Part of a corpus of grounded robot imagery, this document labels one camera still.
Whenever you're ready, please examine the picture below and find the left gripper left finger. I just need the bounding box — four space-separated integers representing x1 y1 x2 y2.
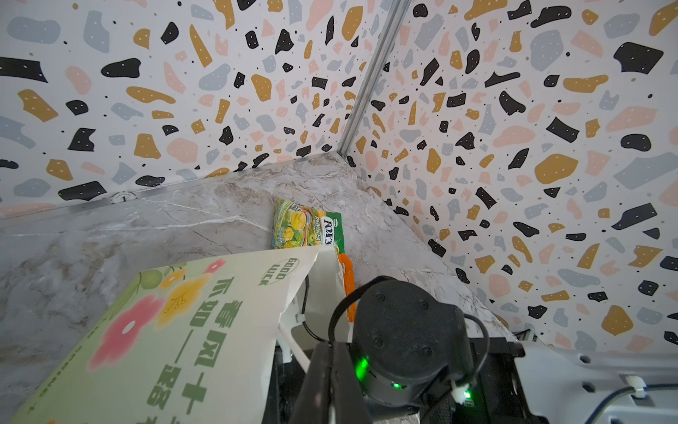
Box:
290 342 332 424

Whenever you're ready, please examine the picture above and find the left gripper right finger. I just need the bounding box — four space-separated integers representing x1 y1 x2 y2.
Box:
331 342 373 424

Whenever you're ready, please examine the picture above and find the pink orange Fox's candy bag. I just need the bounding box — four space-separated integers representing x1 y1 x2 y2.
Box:
338 254 357 323

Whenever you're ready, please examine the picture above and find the white paper bag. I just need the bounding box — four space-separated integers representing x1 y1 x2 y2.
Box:
13 247 344 423

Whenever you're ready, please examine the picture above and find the yellow green Fox's candy bag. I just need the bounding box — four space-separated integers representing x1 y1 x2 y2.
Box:
271 199 345 254

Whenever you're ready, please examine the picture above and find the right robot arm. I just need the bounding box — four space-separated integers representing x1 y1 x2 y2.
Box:
328 276 677 423

